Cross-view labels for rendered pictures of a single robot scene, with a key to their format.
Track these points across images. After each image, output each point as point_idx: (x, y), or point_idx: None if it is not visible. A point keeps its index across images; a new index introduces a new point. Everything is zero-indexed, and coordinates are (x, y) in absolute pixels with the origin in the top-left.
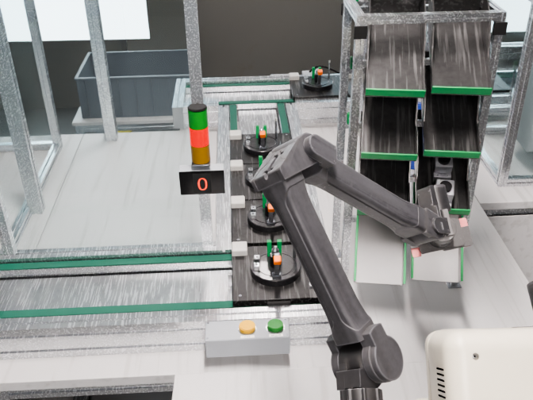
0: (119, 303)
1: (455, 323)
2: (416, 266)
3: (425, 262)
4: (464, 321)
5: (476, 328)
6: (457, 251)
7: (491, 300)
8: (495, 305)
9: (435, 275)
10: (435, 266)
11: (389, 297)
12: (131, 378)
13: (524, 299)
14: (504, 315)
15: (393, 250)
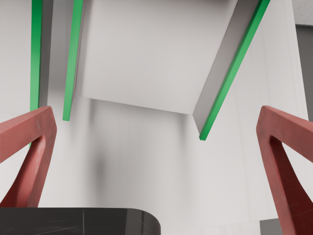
0: None
1: (165, 139)
2: (94, 65)
3: (121, 57)
4: (180, 133)
5: (196, 152)
6: (217, 42)
7: (235, 84)
8: (238, 98)
9: (140, 94)
10: (148, 72)
11: (53, 59)
12: None
13: (283, 86)
14: (246, 122)
15: (11, 14)
